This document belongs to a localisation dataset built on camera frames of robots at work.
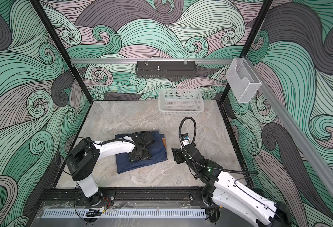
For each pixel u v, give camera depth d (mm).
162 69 950
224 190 478
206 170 528
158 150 887
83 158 475
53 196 746
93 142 499
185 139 633
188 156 534
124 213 697
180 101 1219
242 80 779
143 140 706
